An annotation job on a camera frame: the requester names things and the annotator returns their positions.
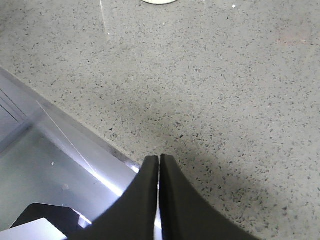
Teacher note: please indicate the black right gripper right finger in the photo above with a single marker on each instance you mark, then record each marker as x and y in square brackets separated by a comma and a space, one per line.
[184, 214]

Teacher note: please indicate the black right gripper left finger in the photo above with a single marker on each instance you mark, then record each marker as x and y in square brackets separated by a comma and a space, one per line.
[132, 216]

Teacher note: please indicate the pale green mug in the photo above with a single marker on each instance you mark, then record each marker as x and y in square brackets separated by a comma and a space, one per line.
[159, 2]

